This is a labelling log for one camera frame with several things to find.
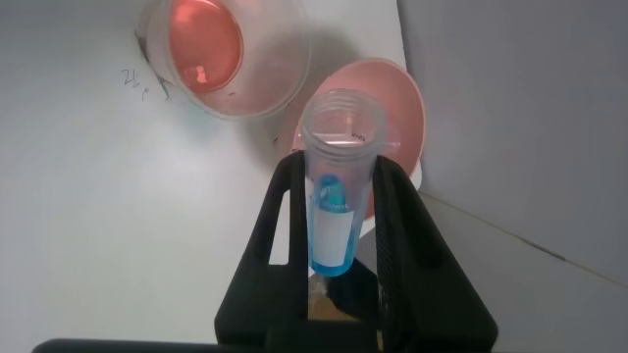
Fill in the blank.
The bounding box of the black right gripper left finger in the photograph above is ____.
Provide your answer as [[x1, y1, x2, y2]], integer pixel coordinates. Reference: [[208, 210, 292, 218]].
[[214, 150, 310, 347]]

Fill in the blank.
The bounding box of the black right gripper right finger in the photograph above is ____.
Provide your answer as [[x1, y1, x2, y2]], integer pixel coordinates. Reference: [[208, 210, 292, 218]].
[[375, 155, 499, 353]]

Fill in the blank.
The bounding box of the test tube with blue pigment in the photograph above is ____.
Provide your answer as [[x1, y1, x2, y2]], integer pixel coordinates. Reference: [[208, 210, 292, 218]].
[[299, 87, 389, 278]]

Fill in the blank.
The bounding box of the pink bowl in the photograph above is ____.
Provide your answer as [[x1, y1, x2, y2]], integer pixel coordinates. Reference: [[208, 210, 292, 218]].
[[291, 57, 427, 222]]

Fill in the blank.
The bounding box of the clear glass beaker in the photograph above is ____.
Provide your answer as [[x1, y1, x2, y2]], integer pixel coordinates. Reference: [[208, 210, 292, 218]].
[[136, 0, 313, 122]]

